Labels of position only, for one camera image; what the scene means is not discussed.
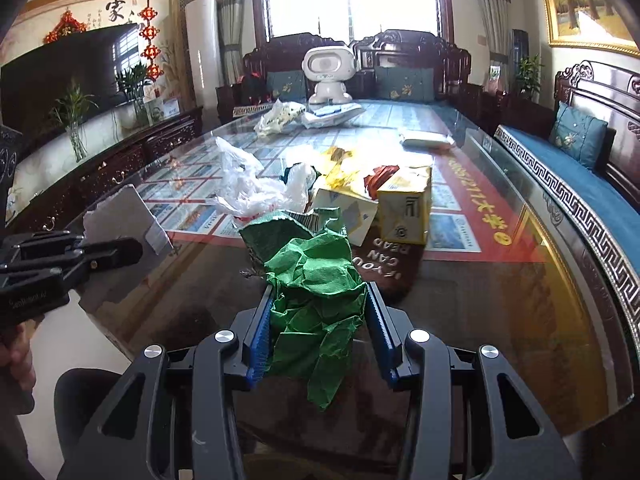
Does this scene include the black television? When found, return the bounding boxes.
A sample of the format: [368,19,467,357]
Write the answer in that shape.
[0,23,142,137]

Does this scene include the grey cardboard piece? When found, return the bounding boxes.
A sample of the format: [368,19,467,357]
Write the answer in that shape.
[82,184,174,257]

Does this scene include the white flat packet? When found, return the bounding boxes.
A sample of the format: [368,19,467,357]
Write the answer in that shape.
[398,129,456,150]

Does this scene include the black stool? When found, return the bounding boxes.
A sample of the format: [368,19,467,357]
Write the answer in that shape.
[53,367,137,480]

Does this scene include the green paper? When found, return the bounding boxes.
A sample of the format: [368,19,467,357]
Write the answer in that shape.
[239,209,372,412]

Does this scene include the person's left hand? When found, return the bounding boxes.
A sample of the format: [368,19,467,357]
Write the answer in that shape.
[0,317,37,415]

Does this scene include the carved dark wooden sofa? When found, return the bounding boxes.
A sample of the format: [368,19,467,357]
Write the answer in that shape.
[242,29,474,105]

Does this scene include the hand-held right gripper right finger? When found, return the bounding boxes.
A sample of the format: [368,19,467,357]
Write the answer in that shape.
[365,282,583,480]

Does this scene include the white cardboard box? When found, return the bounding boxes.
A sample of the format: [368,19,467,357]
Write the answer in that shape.
[310,187,380,247]

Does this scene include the bamboo plant in glass vase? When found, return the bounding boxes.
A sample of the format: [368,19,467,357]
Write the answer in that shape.
[49,79,99,164]
[115,62,154,129]

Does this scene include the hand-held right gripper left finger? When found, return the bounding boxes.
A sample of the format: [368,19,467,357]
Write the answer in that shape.
[57,287,277,480]

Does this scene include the yellow transparent wrapper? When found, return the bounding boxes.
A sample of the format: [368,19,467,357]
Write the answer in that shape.
[319,145,382,197]

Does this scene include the dark carved chair back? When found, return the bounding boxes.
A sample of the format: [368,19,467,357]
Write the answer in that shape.
[0,126,24,227]

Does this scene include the gold framed tree painting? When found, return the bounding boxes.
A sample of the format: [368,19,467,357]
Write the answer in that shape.
[534,0,640,57]

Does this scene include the potted green plant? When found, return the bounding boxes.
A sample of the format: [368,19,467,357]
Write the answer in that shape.
[514,53,544,102]

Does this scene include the white boxes on cabinet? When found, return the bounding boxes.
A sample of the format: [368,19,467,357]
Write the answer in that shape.
[144,85,181,122]

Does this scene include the dark wooden television cabinet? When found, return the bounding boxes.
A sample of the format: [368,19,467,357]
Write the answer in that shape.
[0,105,205,235]

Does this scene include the red wrapper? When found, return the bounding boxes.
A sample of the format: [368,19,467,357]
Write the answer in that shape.
[363,165,401,199]

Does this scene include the calligraphy wall art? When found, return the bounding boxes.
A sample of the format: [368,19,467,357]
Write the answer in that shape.
[89,0,139,30]

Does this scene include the red diamond wall ornament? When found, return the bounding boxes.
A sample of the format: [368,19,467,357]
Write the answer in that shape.
[43,9,87,45]

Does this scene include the carved dark wooden bench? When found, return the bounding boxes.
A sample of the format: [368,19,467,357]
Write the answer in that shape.
[492,59,640,343]

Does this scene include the red knot string ornament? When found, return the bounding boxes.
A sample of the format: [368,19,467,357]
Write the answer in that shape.
[138,6,165,82]

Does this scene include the blue bench seat pad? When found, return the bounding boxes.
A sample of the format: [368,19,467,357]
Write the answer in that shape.
[494,125,640,283]

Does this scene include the yellow cardboard box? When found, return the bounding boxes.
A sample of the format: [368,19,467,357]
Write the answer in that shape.
[376,166,434,246]

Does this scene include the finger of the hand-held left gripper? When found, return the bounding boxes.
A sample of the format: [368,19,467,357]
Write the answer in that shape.
[62,238,144,282]

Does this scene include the teal embroidered cushion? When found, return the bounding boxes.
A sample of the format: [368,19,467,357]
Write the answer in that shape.
[548,102,609,171]
[266,69,307,103]
[374,66,436,103]

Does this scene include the white mailer envelope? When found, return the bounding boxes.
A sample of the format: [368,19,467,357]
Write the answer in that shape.
[301,102,366,129]

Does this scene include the large window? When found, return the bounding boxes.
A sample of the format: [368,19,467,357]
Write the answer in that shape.
[249,0,454,45]

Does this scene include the white standing air conditioner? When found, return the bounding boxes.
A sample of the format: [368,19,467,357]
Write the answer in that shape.
[185,0,225,122]

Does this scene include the brown lettered mat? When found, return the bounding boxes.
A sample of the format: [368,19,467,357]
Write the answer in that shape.
[349,232,427,307]

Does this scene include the white robot toy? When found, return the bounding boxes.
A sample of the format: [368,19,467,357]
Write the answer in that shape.
[301,45,357,106]

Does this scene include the patterned curtain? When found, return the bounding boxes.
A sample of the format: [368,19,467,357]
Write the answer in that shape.
[209,0,252,87]
[466,0,514,62]

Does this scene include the printed white plastic bag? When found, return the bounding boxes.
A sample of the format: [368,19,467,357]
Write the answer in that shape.
[254,99,307,137]

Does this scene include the clear plastic bag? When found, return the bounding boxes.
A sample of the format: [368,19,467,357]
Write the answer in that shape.
[206,136,290,219]

